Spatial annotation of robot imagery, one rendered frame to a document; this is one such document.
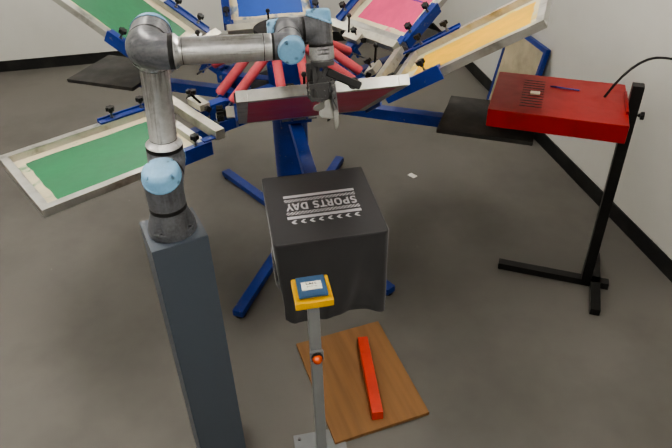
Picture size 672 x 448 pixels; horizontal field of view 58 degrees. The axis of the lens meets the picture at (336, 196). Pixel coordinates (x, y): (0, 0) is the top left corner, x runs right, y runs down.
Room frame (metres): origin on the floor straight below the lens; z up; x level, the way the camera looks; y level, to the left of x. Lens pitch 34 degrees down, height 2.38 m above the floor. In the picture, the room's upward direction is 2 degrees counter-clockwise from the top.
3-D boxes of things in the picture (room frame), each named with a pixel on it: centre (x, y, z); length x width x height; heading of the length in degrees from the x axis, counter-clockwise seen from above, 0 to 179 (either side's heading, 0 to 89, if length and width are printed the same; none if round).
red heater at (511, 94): (2.68, -1.08, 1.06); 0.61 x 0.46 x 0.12; 70
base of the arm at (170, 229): (1.58, 0.53, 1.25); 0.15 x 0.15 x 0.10
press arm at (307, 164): (2.55, 0.15, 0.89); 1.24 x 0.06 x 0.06; 10
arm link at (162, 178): (1.59, 0.53, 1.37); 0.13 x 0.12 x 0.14; 8
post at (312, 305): (1.54, 0.09, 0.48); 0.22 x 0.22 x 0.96; 10
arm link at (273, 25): (1.76, 0.13, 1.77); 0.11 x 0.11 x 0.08; 8
